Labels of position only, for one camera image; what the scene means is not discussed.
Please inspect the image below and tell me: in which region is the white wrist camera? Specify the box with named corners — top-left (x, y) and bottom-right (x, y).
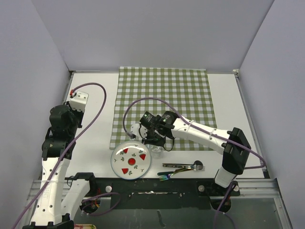
top-left (131, 124), bottom-right (148, 139)
top-left (69, 91), bottom-right (89, 113)

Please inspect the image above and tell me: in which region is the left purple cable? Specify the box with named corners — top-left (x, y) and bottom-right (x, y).
top-left (11, 82), bottom-right (121, 229)

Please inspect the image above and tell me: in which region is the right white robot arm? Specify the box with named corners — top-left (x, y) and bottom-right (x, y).
top-left (140, 111), bottom-right (251, 195)

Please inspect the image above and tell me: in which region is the iridescent rainbow fork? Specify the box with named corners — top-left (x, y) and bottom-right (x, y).
top-left (157, 168), bottom-right (192, 181)

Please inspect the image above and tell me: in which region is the clear drinking glass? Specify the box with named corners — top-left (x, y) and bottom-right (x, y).
top-left (147, 145), bottom-right (163, 159)

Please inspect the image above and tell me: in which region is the white plate with strawberries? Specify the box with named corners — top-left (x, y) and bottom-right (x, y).
top-left (111, 140), bottom-right (152, 180)

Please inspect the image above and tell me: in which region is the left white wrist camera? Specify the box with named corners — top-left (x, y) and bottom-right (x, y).
top-left (69, 91), bottom-right (89, 113)

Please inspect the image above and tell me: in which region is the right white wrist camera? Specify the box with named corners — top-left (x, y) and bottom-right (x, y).
top-left (131, 124), bottom-right (148, 139)

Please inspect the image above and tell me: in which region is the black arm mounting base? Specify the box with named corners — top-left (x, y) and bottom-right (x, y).
top-left (79, 178), bottom-right (240, 215)

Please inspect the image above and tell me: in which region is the silver fork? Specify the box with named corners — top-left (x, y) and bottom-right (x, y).
top-left (162, 160), bottom-right (205, 171)

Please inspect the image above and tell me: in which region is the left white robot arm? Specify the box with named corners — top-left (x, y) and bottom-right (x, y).
top-left (25, 100), bottom-right (97, 229)

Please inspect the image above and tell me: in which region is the green white checkered tablecloth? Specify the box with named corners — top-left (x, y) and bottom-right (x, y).
top-left (110, 67), bottom-right (217, 149)

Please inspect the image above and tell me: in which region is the yellow rimmed tray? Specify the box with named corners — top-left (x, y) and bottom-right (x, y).
top-left (74, 224), bottom-right (96, 229)

